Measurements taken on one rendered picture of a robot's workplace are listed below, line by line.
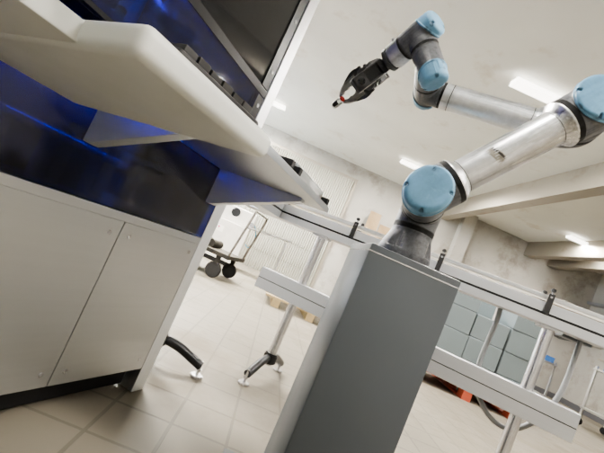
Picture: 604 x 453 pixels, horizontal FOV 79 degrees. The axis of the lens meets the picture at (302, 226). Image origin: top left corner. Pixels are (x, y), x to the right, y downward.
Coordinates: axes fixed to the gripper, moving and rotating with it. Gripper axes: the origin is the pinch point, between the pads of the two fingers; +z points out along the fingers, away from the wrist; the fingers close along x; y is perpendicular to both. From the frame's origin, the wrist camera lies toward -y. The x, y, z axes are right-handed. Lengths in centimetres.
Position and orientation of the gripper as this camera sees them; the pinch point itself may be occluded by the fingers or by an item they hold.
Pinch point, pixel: (342, 98)
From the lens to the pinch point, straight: 129.8
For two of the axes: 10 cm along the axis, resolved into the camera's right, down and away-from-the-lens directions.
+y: 5.7, -4.9, 6.6
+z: -5.9, 3.1, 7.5
